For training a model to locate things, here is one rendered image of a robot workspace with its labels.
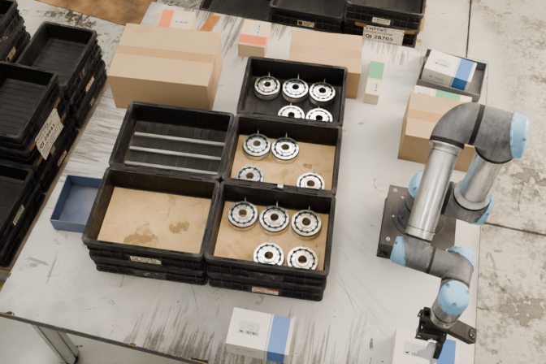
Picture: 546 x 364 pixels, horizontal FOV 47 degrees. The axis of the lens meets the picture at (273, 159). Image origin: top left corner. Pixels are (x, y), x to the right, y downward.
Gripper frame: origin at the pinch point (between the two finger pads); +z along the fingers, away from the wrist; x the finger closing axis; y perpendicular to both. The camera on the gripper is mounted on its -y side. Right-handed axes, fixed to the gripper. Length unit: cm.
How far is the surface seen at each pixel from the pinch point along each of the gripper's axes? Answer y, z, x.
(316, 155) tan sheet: 48, 5, -63
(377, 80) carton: 30, 12, -113
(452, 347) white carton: -7.8, 9.4, -3.7
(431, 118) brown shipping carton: 8, 2, -89
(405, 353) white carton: 6.5, 9.3, 1.6
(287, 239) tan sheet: 51, 5, -26
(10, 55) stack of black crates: 214, 47, -118
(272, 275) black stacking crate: 52, 2, -11
